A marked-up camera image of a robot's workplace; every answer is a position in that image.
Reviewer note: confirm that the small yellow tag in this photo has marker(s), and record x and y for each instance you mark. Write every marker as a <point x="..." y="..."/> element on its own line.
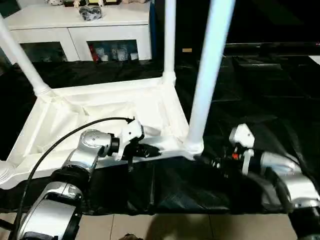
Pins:
<point x="187" y="50"/>

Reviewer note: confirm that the white flat board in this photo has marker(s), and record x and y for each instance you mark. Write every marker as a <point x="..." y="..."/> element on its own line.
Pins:
<point x="315" y="59"/>

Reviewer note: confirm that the small dark grey object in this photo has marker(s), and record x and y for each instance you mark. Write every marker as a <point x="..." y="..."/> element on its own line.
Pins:
<point x="91" y="13"/>

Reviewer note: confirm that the white glass-door cabinet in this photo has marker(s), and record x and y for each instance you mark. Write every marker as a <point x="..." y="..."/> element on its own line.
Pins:
<point x="45" y="32"/>

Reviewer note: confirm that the blue vertical panel edge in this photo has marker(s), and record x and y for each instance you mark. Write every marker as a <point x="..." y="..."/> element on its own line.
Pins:
<point x="153" y="27"/>

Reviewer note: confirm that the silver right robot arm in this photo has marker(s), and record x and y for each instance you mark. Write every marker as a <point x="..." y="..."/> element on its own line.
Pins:
<point x="290" y="175"/>

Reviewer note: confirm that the black flat screen panel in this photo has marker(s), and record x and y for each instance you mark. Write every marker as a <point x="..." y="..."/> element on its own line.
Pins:
<point x="275" y="48"/>

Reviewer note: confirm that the black work mat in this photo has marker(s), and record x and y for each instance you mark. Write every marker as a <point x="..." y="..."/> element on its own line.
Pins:
<point x="260" y="100"/>

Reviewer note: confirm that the grey left robot leg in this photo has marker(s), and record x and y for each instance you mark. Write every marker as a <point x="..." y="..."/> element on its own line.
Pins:
<point x="131" y="237"/>

